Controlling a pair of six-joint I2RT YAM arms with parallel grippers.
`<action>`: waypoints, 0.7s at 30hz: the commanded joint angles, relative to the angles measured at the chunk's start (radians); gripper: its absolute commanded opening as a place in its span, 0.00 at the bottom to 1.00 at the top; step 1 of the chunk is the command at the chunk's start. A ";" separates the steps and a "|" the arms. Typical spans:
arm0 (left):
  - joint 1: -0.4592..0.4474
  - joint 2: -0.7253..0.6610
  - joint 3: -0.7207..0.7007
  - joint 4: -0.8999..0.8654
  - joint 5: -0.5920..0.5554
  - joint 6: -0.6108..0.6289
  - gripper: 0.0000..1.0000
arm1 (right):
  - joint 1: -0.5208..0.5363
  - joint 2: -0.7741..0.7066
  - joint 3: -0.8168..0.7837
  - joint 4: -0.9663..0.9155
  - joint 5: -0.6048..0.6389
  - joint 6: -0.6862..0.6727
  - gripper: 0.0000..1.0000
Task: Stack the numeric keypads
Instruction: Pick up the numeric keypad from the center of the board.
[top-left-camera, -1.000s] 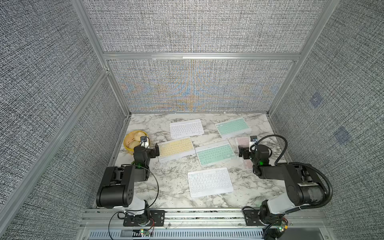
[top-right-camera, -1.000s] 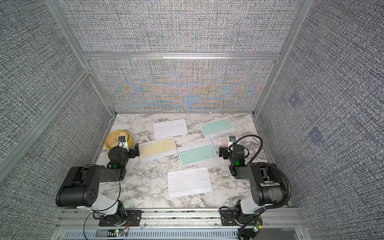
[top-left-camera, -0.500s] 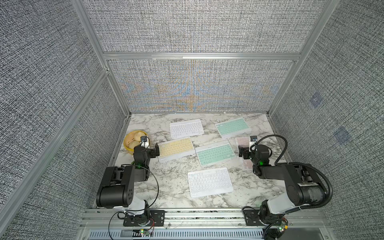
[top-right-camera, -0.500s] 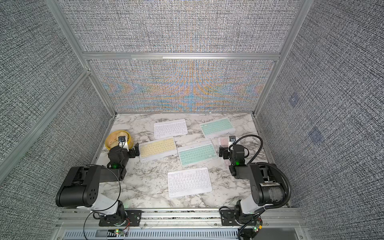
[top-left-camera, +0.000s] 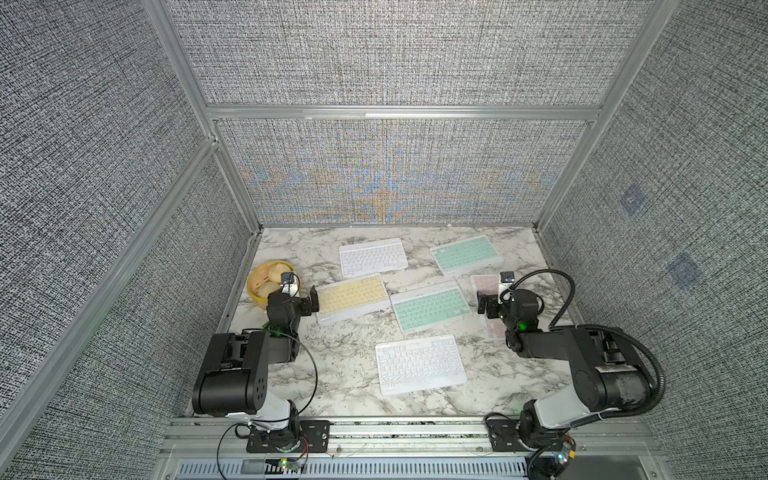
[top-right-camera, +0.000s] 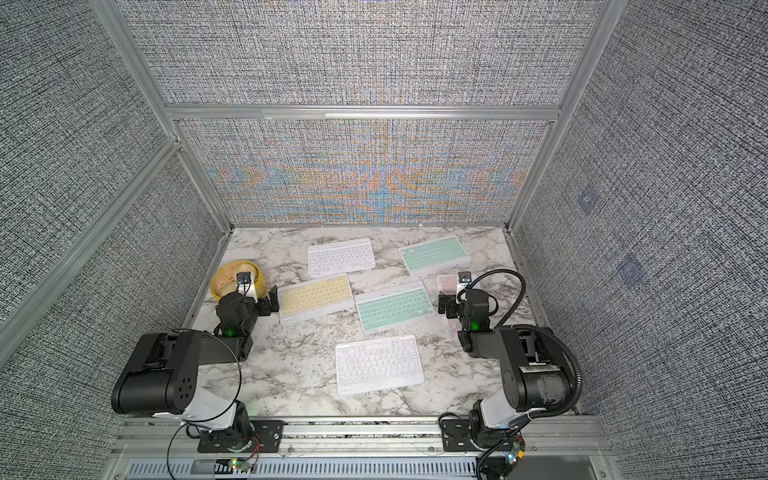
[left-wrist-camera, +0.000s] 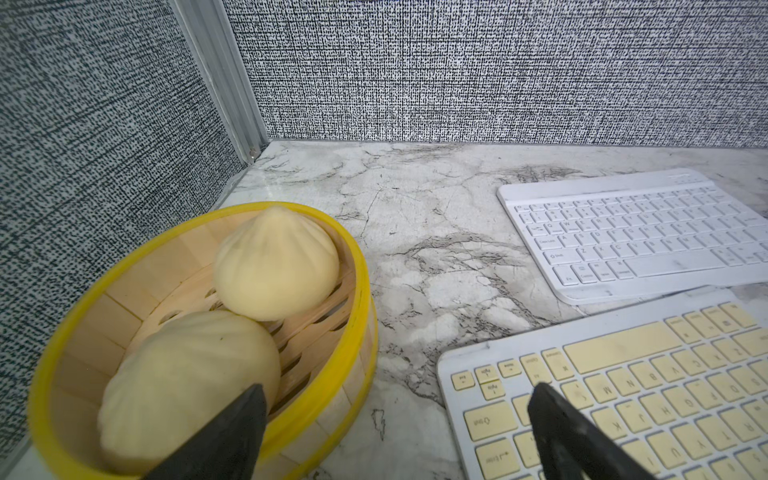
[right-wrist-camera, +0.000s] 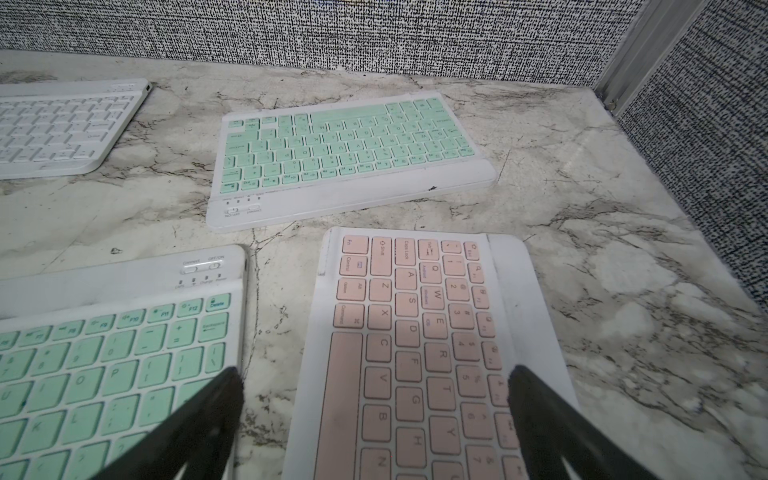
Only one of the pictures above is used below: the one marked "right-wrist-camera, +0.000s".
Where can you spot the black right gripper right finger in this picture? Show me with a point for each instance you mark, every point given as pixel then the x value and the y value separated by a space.
pixel 557 441

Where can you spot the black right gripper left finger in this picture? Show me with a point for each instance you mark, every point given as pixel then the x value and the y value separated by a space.
pixel 195 442

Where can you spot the green keyboard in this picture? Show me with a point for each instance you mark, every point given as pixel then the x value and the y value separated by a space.
pixel 283 165
pixel 93 359

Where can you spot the white keyboard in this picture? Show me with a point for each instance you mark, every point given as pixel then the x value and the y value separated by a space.
pixel 51 129

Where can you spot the pink keyboard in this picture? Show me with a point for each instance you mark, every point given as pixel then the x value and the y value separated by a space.
pixel 411 339

